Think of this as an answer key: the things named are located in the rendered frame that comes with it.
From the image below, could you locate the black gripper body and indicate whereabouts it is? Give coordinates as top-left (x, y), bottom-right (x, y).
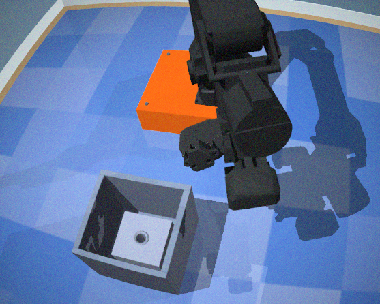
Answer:
top-left (216, 106), bottom-right (280, 211)

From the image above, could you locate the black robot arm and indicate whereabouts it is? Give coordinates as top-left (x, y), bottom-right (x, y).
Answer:
top-left (179, 0), bottom-right (293, 172)

